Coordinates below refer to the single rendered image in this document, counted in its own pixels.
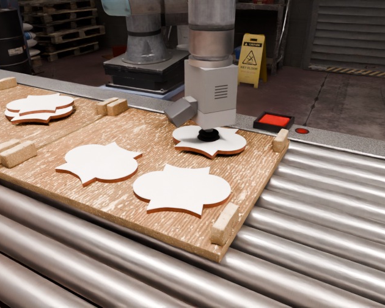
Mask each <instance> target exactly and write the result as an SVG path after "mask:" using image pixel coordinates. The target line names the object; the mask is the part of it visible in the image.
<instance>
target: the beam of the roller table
mask: <svg viewBox="0 0 385 308"><path fill-rule="evenodd" d="M8 77H15V78H16V82H17V84H21V85H24V86H29V87H35V88H38V89H44V90H50V91H53V92H59V93H62V94H67V95H73V96H77V97H82V98H88V99H91V100H97V101H106V100H108V99H110V98H113V97H115V98H118V99H121V98H123V99H126V100H127V103H128V107H129V108H134V109H140V110H144V111H149V112H155V113H159V114H164V115H165V113H164V111H163V110H164V109H166V108H167V107H169V106H170V105H172V104H173V103H175V102H173V101H167V100H160V99H157V98H150V97H144V96H140V95H134V94H130V93H124V92H118V91H114V90H108V89H102V88H98V87H92V86H85V85H82V84H75V83H72V82H65V81H59V80H55V79H49V78H43V77H39V76H32V75H27V74H22V73H17V72H12V71H7V70H0V79H4V78H8ZM256 118H257V117H252V116H248V115H242V114H236V117H235V124H233V125H227V126H224V127H227V128H233V129H239V130H243V131H248V132H252V133H258V134H264V135H267V136H273V137H277V135H278V133H274V132H270V131H265V130H259V129H255V128H253V123H254V120H255V119H256ZM297 128H304V129H307V130H309V133H308V134H299V133H297V132H295V129H297ZM287 139H288V140H290V141H293V142H298V143H302V144H307V145H312V146H316V147H322V148H326V149H331V150H336V151H340V152H345V153H351V154H354V155H360V156H366V157H369V158H374V159H378V160H383V161H385V141H380V140H376V139H370V138H366V137H360V136H353V135H350V134H343V133H337V132H333V131H327V130H321V129H317V128H311V127H307V126H301V125H295V124H293V125H292V126H291V128H290V129H289V131H288V138H287Z"/></svg>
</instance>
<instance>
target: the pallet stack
mask: <svg viewBox="0 0 385 308"><path fill-rule="evenodd" d="M94 1H95V0H33V1H19V2H18V5H19V7H20V6H24V10H20V13H21V16H23V17H24V19H22V21H23V23H27V24H30V25H31V26H33V28H32V29H31V30H29V31H31V32H33V33H35V34H36V37H34V38H33V40H35V41H37V44H36V45H35V46H32V47H30V48H34V49H37V50H39V51H40V53H38V54H37V55H38V56H40V58H41V59H46V58H48V62H55V61H59V60H62V59H67V58H70V57H74V56H78V55H81V54H85V53H89V52H92V51H95V50H99V46H98V44H97V43H98V42H97V38H96V35H101V34H105V26H101V25H97V24H96V19H95V17H97V16H98V13H97V12H96V11H97V8H94V7H95V2H94ZM81 2H86V4H87V7H81ZM65 4H66V7H65V6H64V5H65ZM79 7H80V8H79ZM84 11H89V12H88V14H89V16H84ZM83 20H87V24H82V22H83ZM89 29H95V30H96V32H88V31H87V30H89ZM84 38H88V41H85V40H83V39H84ZM88 45H91V47H90V48H91V49H90V50H87V51H83V52H80V50H81V49H84V48H86V46H88ZM69 52H70V54H71V55H68V56H64V57H60V58H58V55H60V54H65V53H69ZM43 55H44V56H43Z"/></svg>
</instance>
